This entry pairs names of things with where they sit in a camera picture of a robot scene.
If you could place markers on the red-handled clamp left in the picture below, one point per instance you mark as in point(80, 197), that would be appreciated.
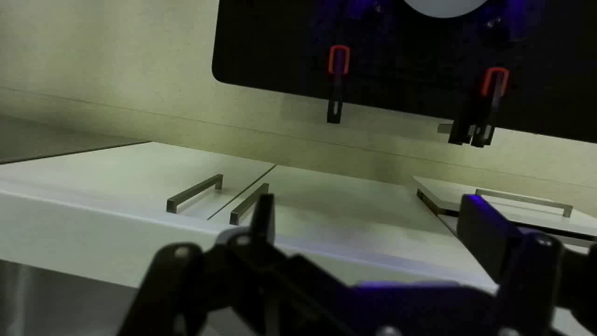
point(337, 70)

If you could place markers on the metal cabinet handle left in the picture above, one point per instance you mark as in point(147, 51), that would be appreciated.
point(173, 203)

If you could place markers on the metal cabinet handle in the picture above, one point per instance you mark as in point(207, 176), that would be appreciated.
point(249, 201)
point(173, 203)

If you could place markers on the red-handled clamp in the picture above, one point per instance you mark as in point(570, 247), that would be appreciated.
point(477, 122)
point(337, 70)

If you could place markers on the white cabinet drawer front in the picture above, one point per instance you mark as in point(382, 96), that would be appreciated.
point(445, 199)

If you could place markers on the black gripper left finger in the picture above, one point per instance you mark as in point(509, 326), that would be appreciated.
point(270, 292)

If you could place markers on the white lower cabinet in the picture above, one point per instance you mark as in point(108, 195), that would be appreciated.
point(102, 216)

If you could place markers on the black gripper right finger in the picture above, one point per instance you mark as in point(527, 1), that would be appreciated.
point(535, 274)

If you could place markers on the red-handled clamp right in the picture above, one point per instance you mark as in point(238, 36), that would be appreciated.
point(477, 122)

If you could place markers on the metal cabinet handle right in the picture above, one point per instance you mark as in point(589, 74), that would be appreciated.
point(249, 201)

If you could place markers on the metal drawer handle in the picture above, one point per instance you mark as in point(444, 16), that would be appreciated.
point(563, 208)

